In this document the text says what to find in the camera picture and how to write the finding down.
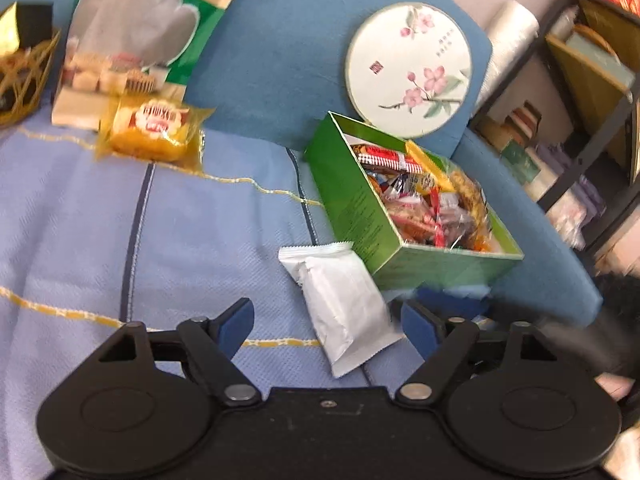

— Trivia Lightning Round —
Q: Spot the green cardboard box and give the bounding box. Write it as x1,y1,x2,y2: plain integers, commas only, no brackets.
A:
303,111,525,292

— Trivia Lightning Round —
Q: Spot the blue sofa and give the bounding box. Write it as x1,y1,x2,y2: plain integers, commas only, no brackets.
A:
0,0,604,327

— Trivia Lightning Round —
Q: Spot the woven wicker basket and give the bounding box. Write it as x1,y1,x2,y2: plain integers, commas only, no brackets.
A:
0,26,62,129

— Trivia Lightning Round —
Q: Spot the black metal shelf rack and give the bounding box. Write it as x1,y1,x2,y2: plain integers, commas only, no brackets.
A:
469,0,640,263

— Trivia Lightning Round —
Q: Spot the large beige and green pouch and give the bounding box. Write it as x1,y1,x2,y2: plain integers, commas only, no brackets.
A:
51,0,259,132

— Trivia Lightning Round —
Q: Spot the tan cardboard box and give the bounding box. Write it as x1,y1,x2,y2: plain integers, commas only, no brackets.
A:
544,24,637,137

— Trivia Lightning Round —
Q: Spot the stack of small brown boxes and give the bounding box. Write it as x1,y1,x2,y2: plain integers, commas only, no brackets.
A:
501,101,544,147

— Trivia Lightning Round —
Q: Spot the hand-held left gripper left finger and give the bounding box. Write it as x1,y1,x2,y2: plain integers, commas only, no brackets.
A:
97,297,263,407

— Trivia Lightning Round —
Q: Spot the black packet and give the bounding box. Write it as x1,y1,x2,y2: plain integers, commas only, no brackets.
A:
14,3,55,45

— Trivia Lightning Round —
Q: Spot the light blue striped blanket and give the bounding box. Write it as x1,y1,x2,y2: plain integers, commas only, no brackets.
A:
0,102,493,391

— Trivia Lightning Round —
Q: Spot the clear plastic roll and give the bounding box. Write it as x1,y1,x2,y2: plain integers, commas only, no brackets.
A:
472,0,542,111

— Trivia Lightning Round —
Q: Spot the round floral fan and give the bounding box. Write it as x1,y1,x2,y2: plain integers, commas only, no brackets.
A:
345,2,474,139

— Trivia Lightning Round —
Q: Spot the yellow cake packet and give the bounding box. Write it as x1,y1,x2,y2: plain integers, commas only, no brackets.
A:
94,91,217,175

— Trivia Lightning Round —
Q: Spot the pile of mixed snack packets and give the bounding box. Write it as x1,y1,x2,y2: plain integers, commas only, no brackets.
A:
350,142,495,252

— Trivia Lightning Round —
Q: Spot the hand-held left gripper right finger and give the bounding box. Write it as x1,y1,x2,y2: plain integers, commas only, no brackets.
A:
395,300,558,404

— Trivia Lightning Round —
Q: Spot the white foil snack packet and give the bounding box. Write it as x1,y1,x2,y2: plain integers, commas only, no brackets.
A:
278,241,407,379

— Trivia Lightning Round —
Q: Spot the small green box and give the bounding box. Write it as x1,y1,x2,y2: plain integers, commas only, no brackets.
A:
499,140,544,184

